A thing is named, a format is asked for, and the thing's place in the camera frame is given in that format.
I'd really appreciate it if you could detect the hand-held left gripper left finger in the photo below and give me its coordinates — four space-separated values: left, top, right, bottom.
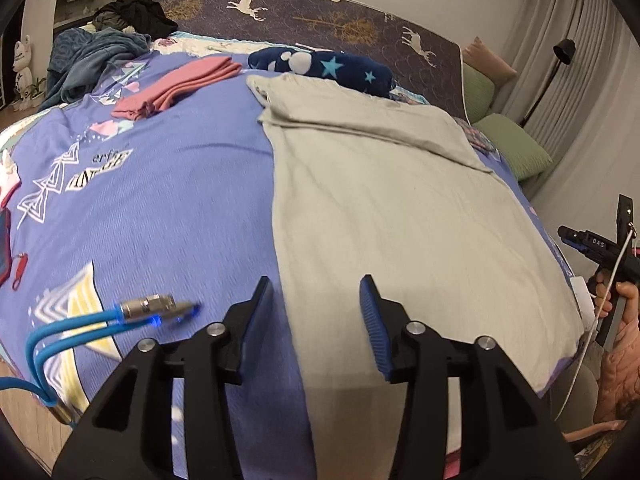
52 276 275 480

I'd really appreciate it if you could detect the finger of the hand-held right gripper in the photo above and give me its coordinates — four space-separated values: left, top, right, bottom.
557 226 626 267

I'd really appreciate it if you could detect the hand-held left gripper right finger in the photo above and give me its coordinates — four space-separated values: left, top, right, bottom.
359 274 583 480

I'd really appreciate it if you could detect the beige long-sleeve sweater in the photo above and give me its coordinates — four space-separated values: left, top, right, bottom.
246 72 586 480

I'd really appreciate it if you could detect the person's right forearm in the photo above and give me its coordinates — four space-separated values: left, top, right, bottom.
595 320 640 427

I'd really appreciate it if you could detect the black clothes pile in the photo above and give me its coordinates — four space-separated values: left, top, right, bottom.
95 0 179 36

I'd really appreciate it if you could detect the person's right hand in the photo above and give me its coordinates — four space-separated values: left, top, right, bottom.
587 267 640 333

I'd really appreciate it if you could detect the large green pillow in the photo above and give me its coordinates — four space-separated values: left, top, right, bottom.
472 112 553 181

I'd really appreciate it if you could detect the pale pleated curtain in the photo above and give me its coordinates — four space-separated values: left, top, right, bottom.
492 0 640 281

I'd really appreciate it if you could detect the blue printed bed blanket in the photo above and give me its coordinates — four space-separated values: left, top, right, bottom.
0 35 576 480

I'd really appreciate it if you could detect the small green pillow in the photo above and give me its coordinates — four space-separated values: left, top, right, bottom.
462 65 496 121

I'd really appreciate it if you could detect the black floor lamp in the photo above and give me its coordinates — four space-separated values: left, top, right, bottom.
520 38 577 128

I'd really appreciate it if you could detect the peach pillow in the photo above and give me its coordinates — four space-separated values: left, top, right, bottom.
462 36 518 81

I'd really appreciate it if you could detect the red key tag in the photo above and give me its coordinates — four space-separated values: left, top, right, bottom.
9 252 30 292

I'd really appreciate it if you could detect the pink folded cloth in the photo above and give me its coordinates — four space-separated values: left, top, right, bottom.
111 56 243 122

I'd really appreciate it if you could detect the navy star-print fleece cloth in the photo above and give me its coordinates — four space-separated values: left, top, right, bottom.
247 49 396 98

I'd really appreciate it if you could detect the white and pink cloth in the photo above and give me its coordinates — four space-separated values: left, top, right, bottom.
0 150 24 208

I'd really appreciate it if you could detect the dark deer-print mattress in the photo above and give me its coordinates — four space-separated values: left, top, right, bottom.
147 0 468 123

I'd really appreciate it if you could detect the teal crumpled blanket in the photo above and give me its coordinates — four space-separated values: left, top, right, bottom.
37 27 152 111

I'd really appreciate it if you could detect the grey crumpled garment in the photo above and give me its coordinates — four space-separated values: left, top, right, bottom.
97 12 133 32

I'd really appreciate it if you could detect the white cat figurine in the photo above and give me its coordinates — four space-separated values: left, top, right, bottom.
11 35 34 112

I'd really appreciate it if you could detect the white cable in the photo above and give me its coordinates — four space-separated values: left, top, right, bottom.
552 227 638 423

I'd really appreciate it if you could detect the blue cable with metal plug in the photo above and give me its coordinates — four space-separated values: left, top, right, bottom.
27 295 203 413

